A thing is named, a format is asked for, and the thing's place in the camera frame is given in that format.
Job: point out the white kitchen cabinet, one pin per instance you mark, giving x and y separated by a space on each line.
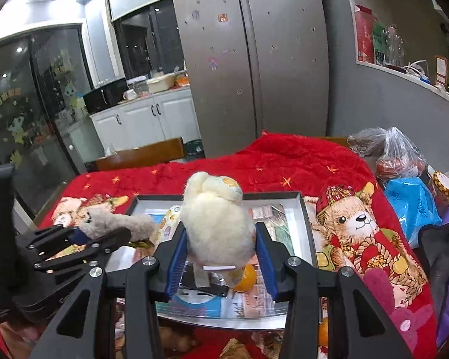
142 119

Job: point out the small picture frame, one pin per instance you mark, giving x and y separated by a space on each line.
442 71

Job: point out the clear bag with dark contents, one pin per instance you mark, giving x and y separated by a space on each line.
368 142

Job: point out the dark window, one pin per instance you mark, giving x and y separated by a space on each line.
149 41

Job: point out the red box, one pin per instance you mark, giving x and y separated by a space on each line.
365 33

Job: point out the clear plastic bottles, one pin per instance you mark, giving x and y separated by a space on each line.
394 46

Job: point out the jar with patterned lid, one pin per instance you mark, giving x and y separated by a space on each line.
443 184

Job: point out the white wall shelf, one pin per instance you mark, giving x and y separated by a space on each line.
404 78

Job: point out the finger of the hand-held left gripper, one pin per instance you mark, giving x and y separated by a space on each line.
108 245
78 236

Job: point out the glass door with stickers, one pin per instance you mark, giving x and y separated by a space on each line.
30 119

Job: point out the blue plastic bag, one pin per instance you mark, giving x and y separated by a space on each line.
411 209

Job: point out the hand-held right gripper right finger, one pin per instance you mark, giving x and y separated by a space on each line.
269 265

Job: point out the white mug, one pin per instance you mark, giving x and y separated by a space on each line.
128 95

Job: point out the black microwave oven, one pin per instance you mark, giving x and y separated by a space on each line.
104 96

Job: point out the tangerine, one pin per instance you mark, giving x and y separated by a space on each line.
323 333
247 278

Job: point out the clear bag with red contents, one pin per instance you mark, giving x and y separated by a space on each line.
402 160

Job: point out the green box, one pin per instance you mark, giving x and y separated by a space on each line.
379 45

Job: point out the grey tray box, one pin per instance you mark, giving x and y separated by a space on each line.
277 195

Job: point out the pale orange-dotted packet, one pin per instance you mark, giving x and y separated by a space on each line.
171 226

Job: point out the red printed blanket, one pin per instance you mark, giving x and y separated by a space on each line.
284 160

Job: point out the beige fluffy plush toy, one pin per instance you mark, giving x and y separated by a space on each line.
108 224

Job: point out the cream basin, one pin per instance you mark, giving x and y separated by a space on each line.
161 84

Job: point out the pink plush toy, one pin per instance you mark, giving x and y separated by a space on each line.
381 291

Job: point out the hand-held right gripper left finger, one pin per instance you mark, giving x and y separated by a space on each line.
174 265

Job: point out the black cloth bag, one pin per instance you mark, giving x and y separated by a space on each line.
441 261

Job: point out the cream plush toy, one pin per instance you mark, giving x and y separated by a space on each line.
213 224

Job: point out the green trash bin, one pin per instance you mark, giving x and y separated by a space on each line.
193 150

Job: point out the silver refrigerator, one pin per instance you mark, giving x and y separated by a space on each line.
247 63

